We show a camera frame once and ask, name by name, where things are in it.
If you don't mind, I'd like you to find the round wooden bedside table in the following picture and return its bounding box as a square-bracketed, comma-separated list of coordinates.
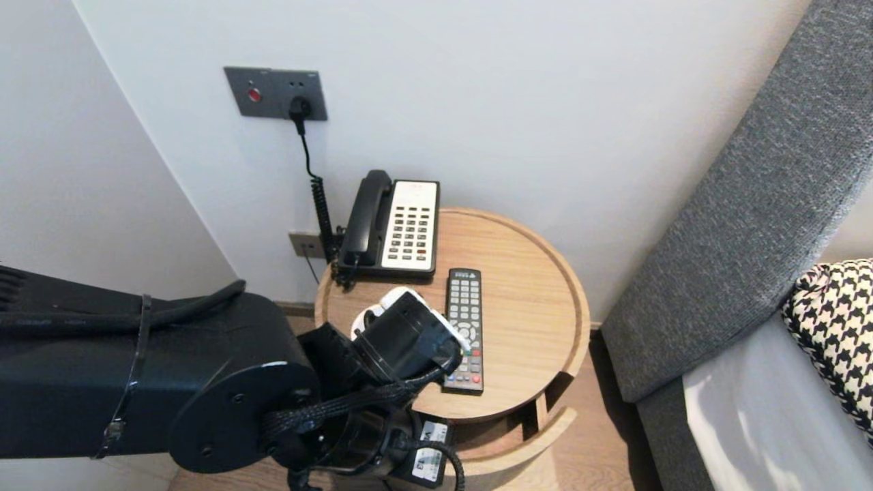
[315, 208, 591, 425]

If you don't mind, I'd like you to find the black coiled power cable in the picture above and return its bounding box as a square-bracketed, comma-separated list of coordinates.
[289, 95, 338, 264]

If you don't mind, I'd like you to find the curved front wooden drawer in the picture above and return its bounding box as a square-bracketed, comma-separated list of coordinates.
[409, 392, 578, 491]

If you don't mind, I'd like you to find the black curly handset cord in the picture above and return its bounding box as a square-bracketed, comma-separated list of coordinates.
[333, 252, 361, 291]

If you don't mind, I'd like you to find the white bed sheet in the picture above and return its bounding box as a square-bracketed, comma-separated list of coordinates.
[682, 310, 873, 491]

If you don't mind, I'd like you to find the black TV remote control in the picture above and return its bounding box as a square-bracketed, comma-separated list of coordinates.
[442, 268, 485, 395]

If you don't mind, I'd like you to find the grey fabric headboard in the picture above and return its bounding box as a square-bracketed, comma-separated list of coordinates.
[600, 0, 873, 404]

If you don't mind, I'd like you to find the grey switch plate red button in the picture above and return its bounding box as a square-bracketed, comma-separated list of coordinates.
[224, 66, 276, 119]

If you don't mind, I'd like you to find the smooth black arm cable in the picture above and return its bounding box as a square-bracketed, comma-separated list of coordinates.
[0, 278, 248, 336]

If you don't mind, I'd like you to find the small grey wall jack plate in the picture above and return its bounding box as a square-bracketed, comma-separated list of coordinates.
[288, 230, 328, 260]

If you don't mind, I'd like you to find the grey fabric bed frame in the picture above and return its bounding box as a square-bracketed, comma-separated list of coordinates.
[636, 378, 717, 491]

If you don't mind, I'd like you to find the grey wall socket plate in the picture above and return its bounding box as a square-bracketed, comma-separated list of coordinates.
[270, 69, 328, 122]

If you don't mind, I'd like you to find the black white houndstooth pillow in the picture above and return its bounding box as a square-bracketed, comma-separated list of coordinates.
[780, 259, 873, 451]

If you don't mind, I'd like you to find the black telephone handset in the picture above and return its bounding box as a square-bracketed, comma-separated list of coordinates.
[340, 169, 394, 267]

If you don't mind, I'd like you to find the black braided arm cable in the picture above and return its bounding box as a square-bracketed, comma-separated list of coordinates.
[402, 440, 466, 491]
[261, 368, 441, 447]

